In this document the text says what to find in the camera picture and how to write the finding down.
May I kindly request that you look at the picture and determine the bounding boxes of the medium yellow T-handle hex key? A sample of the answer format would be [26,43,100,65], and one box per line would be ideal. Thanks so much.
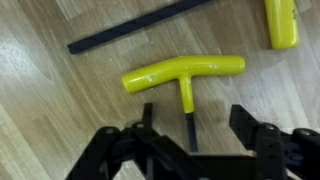
[67,0,300,56]

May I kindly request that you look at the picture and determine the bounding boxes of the short yellow T-handle hex key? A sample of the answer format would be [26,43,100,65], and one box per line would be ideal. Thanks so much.
[121,54,247,153]

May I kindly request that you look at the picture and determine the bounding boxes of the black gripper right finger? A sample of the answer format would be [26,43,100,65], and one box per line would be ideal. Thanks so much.
[229,104,320,180]

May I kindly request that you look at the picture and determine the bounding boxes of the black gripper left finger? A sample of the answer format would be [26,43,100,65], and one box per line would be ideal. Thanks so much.
[64,102,191,180]

